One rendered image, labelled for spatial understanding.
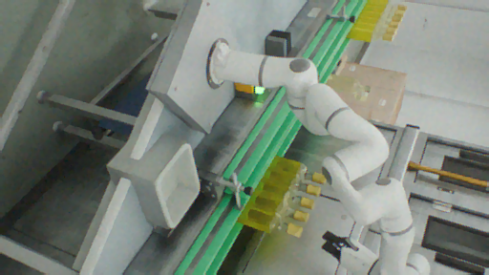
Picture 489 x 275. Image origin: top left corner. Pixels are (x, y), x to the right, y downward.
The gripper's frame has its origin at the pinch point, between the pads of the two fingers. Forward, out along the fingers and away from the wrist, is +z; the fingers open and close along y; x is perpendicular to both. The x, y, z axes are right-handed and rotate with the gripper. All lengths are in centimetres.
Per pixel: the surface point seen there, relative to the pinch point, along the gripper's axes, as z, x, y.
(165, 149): 42, 22, 33
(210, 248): 25.1, 26.3, 4.1
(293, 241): 14.0, -0.3, -12.6
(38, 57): 104, 23, 41
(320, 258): 3.1, -0.4, -12.6
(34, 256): 58, 63, 13
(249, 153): 35.5, -4.9, 13.6
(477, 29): 128, -586, -256
